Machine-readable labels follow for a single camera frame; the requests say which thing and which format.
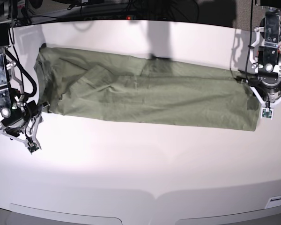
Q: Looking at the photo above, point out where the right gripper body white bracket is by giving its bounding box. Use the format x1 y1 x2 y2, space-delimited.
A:
0 101 49 149

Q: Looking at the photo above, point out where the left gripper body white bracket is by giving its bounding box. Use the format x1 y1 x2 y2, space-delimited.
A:
250 82 281 119

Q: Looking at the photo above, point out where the green T-shirt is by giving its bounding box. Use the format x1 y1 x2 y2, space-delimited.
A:
34 47 260 131

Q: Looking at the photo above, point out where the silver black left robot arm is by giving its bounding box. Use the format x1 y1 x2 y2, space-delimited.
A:
237 0 281 119

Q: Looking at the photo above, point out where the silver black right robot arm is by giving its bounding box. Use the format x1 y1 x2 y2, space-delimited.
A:
0 0 49 153

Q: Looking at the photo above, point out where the black power strip red light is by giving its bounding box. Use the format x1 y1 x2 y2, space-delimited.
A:
81 13 171 21

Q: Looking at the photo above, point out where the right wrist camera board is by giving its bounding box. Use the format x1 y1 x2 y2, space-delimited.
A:
27 142 40 153

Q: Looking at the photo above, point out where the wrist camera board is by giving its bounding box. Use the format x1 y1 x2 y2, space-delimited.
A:
261 108 274 120
27 142 40 153

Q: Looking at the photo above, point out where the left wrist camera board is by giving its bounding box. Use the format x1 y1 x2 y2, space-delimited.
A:
261 108 274 120

